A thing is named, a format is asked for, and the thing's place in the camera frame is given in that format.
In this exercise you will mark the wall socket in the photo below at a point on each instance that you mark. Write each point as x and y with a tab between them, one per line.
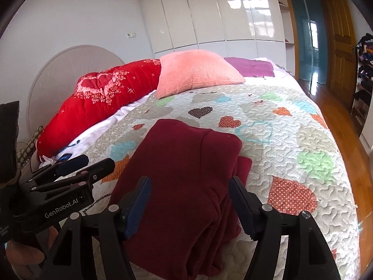
131	35

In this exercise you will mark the polka dot cushion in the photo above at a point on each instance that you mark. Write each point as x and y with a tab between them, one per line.
27	148

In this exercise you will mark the wooden door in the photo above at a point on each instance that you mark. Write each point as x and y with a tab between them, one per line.
339	49

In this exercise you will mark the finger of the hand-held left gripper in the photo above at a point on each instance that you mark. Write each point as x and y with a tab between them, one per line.
71	163
99	169

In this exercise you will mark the pink pillow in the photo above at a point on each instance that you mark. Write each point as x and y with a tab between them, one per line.
195	73

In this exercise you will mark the heart patterned quilt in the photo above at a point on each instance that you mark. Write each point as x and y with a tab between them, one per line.
291	140

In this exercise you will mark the maroon garment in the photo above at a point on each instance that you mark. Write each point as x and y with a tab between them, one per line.
180	180

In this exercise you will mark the red embroidered quilt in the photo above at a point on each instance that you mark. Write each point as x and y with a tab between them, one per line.
87	108

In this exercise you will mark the shoe rack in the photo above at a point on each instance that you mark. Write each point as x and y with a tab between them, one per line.
364	73

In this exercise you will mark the person's left hand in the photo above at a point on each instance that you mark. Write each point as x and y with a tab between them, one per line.
23	256

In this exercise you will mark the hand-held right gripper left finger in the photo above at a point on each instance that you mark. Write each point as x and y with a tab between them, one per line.
137	208

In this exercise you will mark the white glossy wardrobe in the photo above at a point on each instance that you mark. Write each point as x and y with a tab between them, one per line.
204	11

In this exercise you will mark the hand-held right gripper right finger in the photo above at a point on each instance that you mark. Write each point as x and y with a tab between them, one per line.
242	208

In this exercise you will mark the purple pillow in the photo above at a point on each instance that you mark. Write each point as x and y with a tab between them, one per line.
250	67

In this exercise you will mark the round beige headboard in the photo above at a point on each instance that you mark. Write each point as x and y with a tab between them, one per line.
58	64

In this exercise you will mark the teal glass door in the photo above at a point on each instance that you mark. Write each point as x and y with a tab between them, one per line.
300	35

